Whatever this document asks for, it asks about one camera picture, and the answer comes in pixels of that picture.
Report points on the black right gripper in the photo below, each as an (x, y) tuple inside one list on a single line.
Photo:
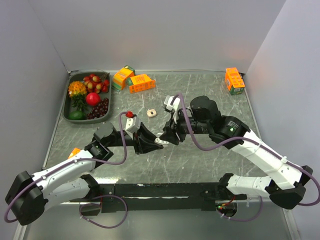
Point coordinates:
[(170, 129)]

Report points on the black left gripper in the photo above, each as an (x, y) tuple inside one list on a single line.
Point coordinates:
[(144, 133)]

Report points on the white earbud charging case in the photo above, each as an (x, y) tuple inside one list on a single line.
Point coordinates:
[(159, 141)]

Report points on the beige earbud charging case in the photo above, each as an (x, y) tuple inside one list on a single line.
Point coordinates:
[(151, 113)]

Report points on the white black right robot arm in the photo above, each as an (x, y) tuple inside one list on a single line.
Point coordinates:
[(284, 183)]

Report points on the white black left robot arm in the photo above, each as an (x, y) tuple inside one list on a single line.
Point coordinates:
[(30, 195)]

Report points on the dark red grape bunch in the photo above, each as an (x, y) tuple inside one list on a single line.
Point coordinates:
[(99, 110)]

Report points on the orange carton lying back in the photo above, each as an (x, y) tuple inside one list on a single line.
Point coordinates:
[(140, 83)]

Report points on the orange green carton upright back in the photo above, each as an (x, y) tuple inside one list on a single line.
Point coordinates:
[(119, 81)]

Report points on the red apple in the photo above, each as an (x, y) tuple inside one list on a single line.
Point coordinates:
[(93, 99)]

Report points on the dark green fruit tray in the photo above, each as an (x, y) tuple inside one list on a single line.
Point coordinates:
[(79, 103)]

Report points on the orange green carton near left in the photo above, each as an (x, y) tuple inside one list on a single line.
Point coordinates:
[(74, 152)]

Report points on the green avocado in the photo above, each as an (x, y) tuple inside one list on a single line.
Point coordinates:
[(77, 115)]

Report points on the orange green carton right corner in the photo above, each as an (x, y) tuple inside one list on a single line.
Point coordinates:
[(234, 81)]

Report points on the orange spiky fruit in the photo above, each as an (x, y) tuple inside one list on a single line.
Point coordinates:
[(76, 88)]

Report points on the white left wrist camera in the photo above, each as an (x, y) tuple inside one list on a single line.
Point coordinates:
[(133, 123)]

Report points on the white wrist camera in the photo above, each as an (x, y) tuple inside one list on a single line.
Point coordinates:
[(172, 105), (133, 123)]

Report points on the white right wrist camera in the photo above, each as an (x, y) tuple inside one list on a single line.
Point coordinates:
[(172, 105)]

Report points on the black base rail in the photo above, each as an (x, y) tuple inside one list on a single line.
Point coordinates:
[(164, 196)]

